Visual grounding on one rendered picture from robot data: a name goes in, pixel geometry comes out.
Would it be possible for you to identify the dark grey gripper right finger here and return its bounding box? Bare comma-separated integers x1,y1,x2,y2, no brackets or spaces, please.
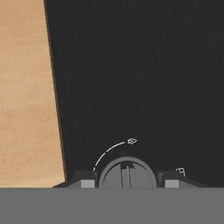
157,170,208,189

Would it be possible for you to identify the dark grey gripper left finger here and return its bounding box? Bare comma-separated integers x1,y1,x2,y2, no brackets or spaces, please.
52,170,98,189

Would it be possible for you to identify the round grey stove knob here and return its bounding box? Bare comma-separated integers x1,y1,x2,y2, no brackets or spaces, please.
98,156,158,189

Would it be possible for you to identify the black hob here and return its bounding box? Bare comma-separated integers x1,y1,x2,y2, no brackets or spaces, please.
43,0,224,189

